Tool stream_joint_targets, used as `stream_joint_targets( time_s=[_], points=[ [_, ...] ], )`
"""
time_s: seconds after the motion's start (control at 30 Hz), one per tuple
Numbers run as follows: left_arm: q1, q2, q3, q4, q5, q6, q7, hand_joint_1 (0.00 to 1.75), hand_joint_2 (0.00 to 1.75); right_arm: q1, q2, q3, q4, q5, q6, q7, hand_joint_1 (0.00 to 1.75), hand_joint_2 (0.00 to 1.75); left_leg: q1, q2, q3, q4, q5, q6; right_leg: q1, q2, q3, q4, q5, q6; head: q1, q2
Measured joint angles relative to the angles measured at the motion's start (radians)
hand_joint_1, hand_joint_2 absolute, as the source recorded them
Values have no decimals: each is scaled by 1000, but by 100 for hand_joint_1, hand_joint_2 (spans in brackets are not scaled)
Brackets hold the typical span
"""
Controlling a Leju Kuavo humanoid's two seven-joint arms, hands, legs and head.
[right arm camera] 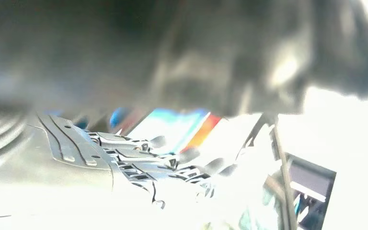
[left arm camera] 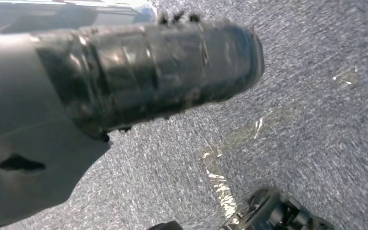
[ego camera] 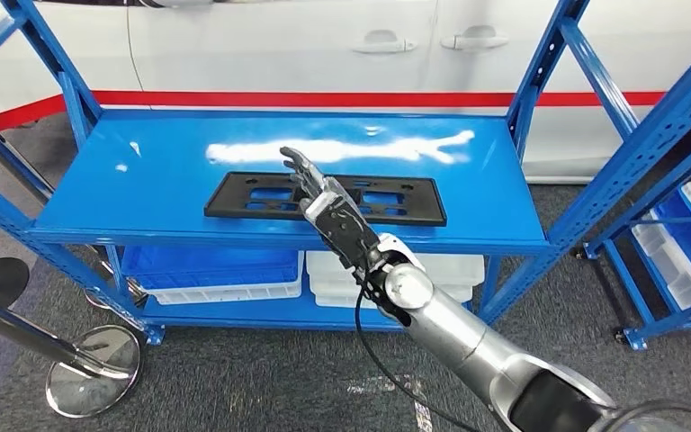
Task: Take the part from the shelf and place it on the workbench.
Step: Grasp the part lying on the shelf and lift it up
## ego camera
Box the black plastic bracket part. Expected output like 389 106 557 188
203 171 448 228

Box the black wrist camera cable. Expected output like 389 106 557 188
354 285 478 432

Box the white car with red stripe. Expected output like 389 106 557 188
0 0 691 186

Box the white floor tape line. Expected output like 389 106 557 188
345 373 436 432

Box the white car door handle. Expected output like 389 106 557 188
352 30 418 56
439 24 510 52

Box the white plastic bin stack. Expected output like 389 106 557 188
304 250 487 310

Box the blue metal shelf rack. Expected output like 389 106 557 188
583 121 691 352
0 0 691 348

